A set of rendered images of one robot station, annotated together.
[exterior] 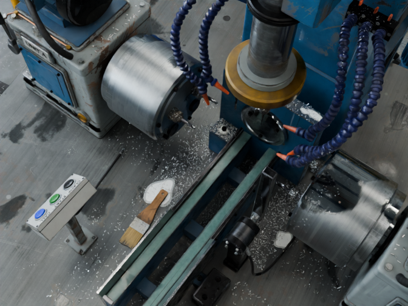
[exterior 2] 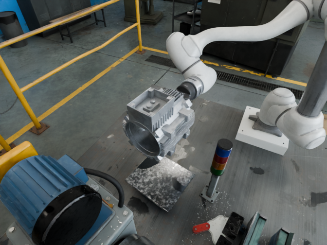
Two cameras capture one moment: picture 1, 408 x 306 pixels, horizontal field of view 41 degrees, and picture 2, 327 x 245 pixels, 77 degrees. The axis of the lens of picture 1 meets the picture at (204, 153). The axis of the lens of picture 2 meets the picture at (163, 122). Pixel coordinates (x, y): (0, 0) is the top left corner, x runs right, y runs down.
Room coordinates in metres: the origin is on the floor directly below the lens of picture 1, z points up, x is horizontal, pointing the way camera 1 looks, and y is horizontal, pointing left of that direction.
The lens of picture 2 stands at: (0.63, -0.28, 1.85)
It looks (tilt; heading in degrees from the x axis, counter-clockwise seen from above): 44 degrees down; 181
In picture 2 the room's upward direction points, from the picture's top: straight up
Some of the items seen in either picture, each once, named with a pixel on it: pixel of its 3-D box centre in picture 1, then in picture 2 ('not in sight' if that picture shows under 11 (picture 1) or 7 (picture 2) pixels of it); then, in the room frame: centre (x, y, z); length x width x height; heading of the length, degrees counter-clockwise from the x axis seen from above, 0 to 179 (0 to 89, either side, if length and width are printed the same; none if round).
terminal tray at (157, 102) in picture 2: not in sight; (151, 109); (0.11, -0.33, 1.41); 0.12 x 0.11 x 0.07; 145
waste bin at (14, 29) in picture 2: not in sight; (11, 30); (-3.59, -3.40, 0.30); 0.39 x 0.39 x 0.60
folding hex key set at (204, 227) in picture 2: not in sight; (201, 228); (0.27, -0.11, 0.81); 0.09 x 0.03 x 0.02; 106
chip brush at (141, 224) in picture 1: (146, 217); not in sight; (0.58, 0.16, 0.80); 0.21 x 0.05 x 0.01; 150
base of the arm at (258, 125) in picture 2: not in sight; (266, 120); (-0.39, 0.39, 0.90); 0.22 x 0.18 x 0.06; 64
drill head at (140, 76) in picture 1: (142, 78); not in sight; (0.91, 0.18, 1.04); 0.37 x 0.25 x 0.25; 55
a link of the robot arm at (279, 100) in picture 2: not in sight; (278, 106); (-0.37, 0.40, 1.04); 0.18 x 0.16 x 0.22; 17
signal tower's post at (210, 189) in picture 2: not in sight; (216, 172); (0.09, -0.04, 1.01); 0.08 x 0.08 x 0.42; 55
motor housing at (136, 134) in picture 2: not in sight; (159, 123); (0.08, -0.30, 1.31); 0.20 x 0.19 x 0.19; 145
